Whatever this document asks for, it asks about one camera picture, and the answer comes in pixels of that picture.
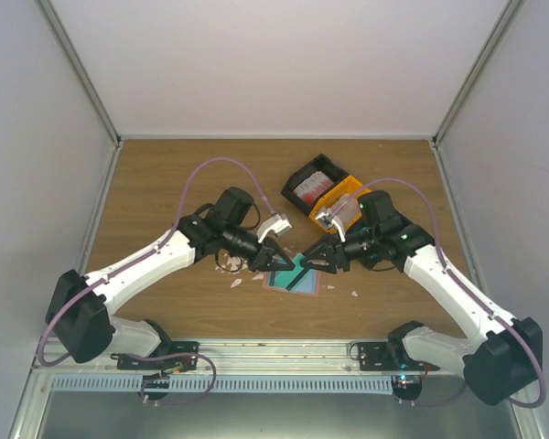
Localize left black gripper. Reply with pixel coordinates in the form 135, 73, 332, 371
223, 224, 295, 272

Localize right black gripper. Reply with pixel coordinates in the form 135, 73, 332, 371
300, 228, 380, 274

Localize pink clear card holder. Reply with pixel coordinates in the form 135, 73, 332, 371
262, 267, 320, 296

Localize teal credit card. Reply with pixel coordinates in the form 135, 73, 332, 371
266, 271, 295, 290
286, 253, 318, 295

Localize white red card orange bin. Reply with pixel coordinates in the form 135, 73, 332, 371
333, 193, 361, 230

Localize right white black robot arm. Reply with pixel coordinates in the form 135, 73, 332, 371
302, 190, 546, 408

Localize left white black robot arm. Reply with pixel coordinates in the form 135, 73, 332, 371
45, 187, 295, 369

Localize white red cards far bin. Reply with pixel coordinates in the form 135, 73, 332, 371
293, 171, 334, 206

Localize white paper scraps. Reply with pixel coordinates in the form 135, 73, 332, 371
215, 252, 340, 297

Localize orange bin middle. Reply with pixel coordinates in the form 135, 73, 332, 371
308, 175, 362, 231

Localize black bin far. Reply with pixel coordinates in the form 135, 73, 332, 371
281, 154, 349, 216

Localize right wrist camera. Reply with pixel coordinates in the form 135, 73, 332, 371
315, 208, 346, 242

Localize aluminium mounting rail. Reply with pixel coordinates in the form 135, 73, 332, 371
31, 337, 527, 374

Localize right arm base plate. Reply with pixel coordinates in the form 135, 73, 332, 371
347, 341, 439, 373

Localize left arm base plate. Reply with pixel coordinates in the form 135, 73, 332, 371
111, 341, 199, 373

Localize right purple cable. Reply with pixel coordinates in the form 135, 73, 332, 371
328, 177, 547, 409

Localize purple cable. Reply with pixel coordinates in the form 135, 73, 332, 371
328, 177, 547, 409
36, 156, 275, 369

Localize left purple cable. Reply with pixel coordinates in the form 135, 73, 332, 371
36, 156, 275, 369

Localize grey slotted cable duct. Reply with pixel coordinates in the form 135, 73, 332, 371
51, 374, 393, 395

